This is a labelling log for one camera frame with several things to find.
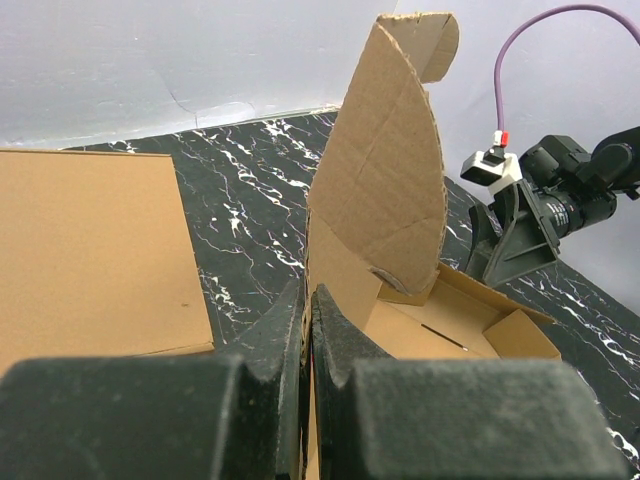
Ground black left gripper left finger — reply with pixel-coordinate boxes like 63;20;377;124
1;280;306;479

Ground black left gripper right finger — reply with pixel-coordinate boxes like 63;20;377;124
311;286;627;479

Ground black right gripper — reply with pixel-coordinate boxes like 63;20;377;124
464;135;617;287

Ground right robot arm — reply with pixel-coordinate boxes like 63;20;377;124
461;128;639;288

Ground closed brown cardboard box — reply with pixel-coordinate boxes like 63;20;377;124
1;149;214;369

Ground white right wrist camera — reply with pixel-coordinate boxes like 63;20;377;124
460;130;523;196

